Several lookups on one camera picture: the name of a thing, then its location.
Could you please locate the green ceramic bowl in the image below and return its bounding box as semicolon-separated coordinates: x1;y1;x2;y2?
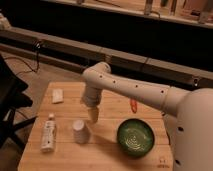
116;118;155;158

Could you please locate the black office chair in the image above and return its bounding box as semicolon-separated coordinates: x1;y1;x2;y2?
0;54;35;149

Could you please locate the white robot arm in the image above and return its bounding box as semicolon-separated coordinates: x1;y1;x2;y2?
82;62;213;171

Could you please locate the black cable on floor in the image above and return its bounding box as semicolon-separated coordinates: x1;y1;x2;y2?
3;39;44;77

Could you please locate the white ceramic cup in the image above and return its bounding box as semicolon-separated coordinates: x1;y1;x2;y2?
72;120;90;144

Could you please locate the white tube bottle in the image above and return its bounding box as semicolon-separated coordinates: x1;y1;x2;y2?
41;113;56;153

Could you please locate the white eraser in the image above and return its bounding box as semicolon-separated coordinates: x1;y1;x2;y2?
52;89;63;104

